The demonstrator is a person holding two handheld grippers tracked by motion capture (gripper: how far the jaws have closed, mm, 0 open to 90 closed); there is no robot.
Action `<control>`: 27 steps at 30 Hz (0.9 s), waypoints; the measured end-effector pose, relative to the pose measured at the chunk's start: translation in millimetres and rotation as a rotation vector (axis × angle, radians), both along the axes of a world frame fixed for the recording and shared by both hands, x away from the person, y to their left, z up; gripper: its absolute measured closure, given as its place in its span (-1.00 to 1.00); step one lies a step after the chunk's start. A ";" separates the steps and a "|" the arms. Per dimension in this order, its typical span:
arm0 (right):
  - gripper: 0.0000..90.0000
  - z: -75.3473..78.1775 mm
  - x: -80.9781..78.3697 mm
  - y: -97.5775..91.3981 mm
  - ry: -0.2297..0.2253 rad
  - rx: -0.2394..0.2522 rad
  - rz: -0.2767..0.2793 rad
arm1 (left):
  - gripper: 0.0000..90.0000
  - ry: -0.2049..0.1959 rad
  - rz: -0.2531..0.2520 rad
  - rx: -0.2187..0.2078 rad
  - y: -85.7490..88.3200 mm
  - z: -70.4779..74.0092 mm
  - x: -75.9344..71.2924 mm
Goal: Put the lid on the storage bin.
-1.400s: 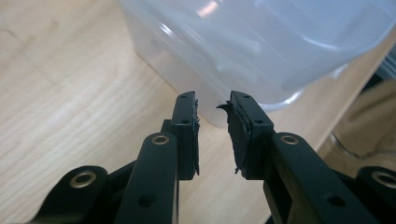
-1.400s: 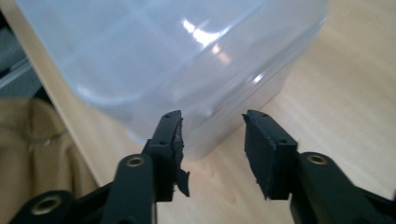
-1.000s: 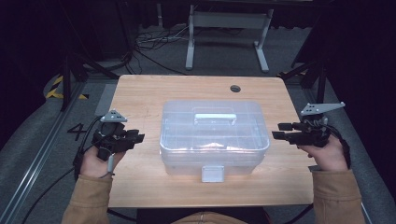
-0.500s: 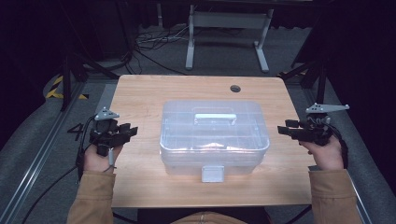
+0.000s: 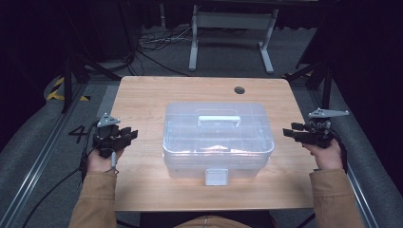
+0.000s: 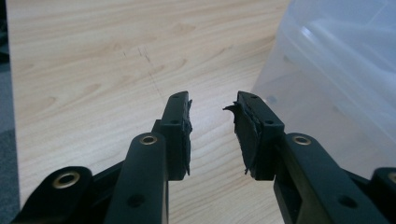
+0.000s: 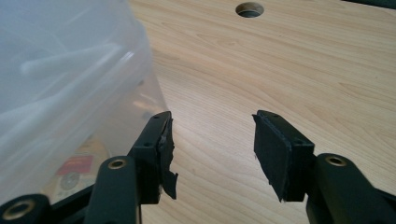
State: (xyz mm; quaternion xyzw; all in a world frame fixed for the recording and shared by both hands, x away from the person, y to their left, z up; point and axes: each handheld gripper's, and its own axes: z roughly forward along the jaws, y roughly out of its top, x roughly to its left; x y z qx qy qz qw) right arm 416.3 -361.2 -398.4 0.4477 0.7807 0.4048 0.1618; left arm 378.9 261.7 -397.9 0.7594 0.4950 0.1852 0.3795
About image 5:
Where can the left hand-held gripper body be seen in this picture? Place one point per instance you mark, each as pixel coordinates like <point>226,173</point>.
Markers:
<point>109,139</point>

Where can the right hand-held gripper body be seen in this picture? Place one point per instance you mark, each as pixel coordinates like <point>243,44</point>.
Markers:
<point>320,134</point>

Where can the clear plastic storage box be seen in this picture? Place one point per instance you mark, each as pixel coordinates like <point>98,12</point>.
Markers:
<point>218,142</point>

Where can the person's right hand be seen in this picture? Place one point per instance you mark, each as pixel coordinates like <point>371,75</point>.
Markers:
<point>329,156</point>

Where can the person's left hand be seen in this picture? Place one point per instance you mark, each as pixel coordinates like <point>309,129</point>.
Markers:
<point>99,163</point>

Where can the black metal stand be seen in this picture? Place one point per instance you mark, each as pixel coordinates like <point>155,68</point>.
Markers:
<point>72,72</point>
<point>320,79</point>

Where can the yellow black hazard tape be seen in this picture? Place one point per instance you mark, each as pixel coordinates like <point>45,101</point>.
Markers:
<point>58,91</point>

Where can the person's tan jacket torso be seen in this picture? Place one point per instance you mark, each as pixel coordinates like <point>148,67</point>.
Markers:
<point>210,222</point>

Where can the aluminium floor rail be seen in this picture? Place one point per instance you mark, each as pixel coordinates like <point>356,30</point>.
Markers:
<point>358,190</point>
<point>34,158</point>

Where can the grey metal desk frame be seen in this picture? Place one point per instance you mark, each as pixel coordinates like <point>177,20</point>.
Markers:
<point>231,34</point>

